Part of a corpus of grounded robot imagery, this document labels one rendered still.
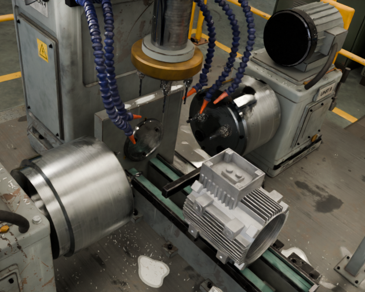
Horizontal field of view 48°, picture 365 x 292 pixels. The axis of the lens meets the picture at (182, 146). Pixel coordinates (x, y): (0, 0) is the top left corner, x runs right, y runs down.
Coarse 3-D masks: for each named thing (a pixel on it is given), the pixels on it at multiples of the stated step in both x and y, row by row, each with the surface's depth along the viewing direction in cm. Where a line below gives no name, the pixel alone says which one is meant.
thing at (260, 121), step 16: (256, 80) 132; (240, 96) 123; (256, 96) 126; (272, 96) 130; (192, 112) 136; (208, 112) 130; (224, 112) 124; (240, 112) 121; (256, 112) 124; (272, 112) 129; (192, 128) 139; (208, 128) 132; (224, 128) 124; (240, 128) 122; (256, 128) 124; (272, 128) 131; (208, 144) 135; (224, 144) 130; (240, 144) 125; (256, 144) 129
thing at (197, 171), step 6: (198, 168) 115; (186, 174) 112; (192, 174) 113; (198, 174) 114; (180, 180) 110; (186, 180) 111; (192, 180) 113; (168, 186) 108; (174, 186) 108; (180, 186) 110; (186, 186) 112; (162, 192) 108; (168, 192) 107; (174, 192) 109
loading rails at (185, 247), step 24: (168, 168) 130; (144, 192) 121; (144, 216) 126; (168, 216) 116; (168, 240) 121; (192, 240) 111; (192, 264) 116; (216, 264) 107; (264, 264) 109; (288, 264) 106; (240, 288) 103; (264, 288) 100; (288, 288) 105; (312, 288) 101
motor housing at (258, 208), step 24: (192, 192) 103; (264, 192) 106; (192, 216) 103; (216, 216) 97; (240, 216) 96; (264, 216) 93; (216, 240) 100; (240, 240) 94; (264, 240) 107; (240, 264) 98
